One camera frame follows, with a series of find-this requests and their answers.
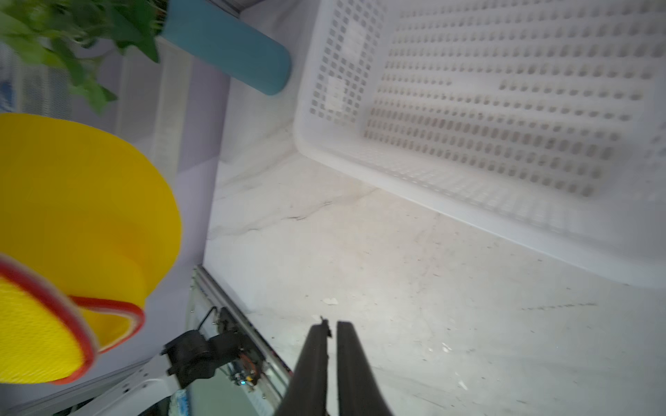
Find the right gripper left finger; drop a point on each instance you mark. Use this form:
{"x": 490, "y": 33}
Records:
{"x": 307, "y": 391}

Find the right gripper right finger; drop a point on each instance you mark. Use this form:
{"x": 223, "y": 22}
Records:
{"x": 358, "y": 393}

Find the yellow mesh laundry bag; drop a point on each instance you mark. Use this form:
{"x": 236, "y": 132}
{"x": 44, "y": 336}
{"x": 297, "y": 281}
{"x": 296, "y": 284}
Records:
{"x": 89, "y": 228}

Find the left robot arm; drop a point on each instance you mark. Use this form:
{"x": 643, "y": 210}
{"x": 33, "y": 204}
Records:
{"x": 219, "y": 342}

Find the white mesh corner shelf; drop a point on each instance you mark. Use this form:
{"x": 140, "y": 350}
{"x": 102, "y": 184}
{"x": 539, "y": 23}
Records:
{"x": 149, "y": 112}

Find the white plastic basket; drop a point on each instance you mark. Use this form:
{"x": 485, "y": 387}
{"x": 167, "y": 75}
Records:
{"x": 542, "y": 122}

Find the teal vase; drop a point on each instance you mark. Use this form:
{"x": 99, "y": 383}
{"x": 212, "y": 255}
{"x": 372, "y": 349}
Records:
{"x": 238, "y": 50}

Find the artificial green plant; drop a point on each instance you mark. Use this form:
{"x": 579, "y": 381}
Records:
{"x": 51, "y": 32}

